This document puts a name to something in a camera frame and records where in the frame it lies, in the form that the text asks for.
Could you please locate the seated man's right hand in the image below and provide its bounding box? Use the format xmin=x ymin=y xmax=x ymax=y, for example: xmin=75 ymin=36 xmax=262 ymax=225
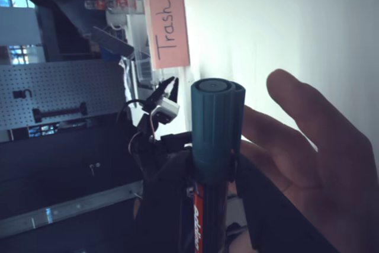
xmin=240 ymin=68 xmax=379 ymax=253

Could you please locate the white silver camera module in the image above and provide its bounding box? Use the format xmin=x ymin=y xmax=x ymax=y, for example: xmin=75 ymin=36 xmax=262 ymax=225
xmin=152 ymin=98 xmax=181 ymax=124

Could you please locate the clear plastic bin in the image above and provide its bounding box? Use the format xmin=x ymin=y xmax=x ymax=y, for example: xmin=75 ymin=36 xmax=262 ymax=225
xmin=106 ymin=0 xmax=178 ymax=88

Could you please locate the pink Trash paper label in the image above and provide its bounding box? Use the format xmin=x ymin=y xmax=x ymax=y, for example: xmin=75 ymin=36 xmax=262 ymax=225
xmin=141 ymin=0 xmax=191 ymax=70

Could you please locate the black pegboard hook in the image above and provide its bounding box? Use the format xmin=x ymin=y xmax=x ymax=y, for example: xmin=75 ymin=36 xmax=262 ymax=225
xmin=13 ymin=89 xmax=33 ymax=100

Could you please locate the aluminium rail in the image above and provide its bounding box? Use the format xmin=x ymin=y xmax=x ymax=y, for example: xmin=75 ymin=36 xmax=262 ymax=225
xmin=0 ymin=180 xmax=143 ymax=232

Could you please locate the green capped black marker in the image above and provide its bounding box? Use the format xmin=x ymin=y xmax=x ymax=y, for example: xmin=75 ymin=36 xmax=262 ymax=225
xmin=183 ymin=77 xmax=246 ymax=253

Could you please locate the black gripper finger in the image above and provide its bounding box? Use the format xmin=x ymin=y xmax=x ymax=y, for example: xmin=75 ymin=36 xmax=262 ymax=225
xmin=134 ymin=149 xmax=196 ymax=253
xmin=229 ymin=152 xmax=341 ymax=253

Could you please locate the grey perforated pegboard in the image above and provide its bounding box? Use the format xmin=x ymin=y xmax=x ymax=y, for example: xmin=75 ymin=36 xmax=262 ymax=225
xmin=0 ymin=59 xmax=125 ymax=131

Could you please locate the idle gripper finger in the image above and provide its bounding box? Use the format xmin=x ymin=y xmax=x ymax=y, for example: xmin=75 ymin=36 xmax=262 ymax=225
xmin=171 ymin=76 xmax=180 ymax=103
xmin=153 ymin=76 xmax=176 ymax=102

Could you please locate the black clamp tool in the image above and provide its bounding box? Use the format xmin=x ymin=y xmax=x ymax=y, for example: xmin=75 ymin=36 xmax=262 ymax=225
xmin=31 ymin=101 xmax=89 ymax=123

